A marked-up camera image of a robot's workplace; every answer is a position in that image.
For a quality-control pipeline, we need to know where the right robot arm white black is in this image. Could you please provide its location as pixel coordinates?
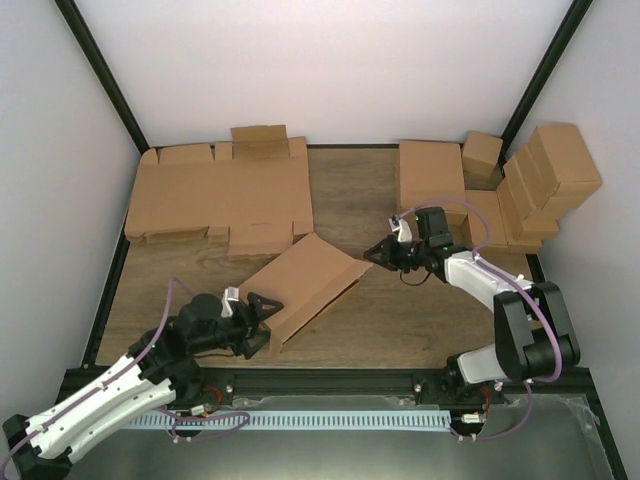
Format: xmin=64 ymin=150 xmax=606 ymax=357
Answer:
xmin=364 ymin=206 xmax=581 ymax=403

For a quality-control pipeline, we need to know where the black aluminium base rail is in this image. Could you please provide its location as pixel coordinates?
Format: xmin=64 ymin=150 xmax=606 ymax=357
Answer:
xmin=64 ymin=367 xmax=591 ymax=401

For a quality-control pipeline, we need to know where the top folded box right stack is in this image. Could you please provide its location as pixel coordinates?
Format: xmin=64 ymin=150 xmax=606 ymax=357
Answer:
xmin=527 ymin=123 xmax=603 ymax=209

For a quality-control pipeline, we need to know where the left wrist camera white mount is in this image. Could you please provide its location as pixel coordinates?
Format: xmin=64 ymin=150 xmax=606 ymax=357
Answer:
xmin=221 ymin=286 xmax=240 ymax=318

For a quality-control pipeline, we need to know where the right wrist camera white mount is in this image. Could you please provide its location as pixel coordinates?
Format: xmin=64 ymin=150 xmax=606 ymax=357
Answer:
xmin=389 ymin=215 xmax=413 ymax=243

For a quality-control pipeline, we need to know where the light blue slotted cable duct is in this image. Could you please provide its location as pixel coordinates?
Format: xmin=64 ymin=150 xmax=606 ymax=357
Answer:
xmin=125 ymin=410 xmax=451 ymax=433

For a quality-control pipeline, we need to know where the stack of flat cardboard blanks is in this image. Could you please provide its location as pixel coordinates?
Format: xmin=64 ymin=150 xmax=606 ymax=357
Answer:
xmin=124 ymin=125 xmax=314 ymax=257

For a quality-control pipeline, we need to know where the large folded cardboard box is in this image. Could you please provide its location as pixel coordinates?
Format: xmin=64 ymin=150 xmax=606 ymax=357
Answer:
xmin=396 ymin=140 xmax=468 ymax=226

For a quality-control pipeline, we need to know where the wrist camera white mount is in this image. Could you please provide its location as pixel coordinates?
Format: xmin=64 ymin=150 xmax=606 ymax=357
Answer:
xmin=389 ymin=215 xmax=413 ymax=243
xmin=221 ymin=286 xmax=240 ymax=318

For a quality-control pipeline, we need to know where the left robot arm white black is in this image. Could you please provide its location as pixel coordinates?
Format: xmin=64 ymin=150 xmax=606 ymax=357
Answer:
xmin=2 ymin=287 xmax=284 ymax=479

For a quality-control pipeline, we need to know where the lower folded box right stack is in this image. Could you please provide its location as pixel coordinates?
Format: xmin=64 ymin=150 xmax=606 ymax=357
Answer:
xmin=496 ymin=178 xmax=560 ymax=254

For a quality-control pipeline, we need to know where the folded box stack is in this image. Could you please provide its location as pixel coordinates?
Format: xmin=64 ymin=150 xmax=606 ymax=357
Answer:
xmin=496 ymin=178 xmax=560 ymax=254
xmin=504 ymin=145 xmax=566 ymax=221
xmin=527 ymin=123 xmax=603 ymax=209

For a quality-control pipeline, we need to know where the middle folded box right stack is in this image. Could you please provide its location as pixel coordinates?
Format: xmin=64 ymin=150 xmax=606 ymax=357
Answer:
xmin=504 ymin=145 xmax=566 ymax=221

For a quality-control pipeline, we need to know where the small folded box at back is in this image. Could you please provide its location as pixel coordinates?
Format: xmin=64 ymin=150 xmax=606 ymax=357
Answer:
xmin=462 ymin=131 xmax=503 ymax=179

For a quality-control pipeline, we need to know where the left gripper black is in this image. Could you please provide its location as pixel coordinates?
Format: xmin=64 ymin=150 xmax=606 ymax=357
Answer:
xmin=192 ymin=294 xmax=286 ymax=360

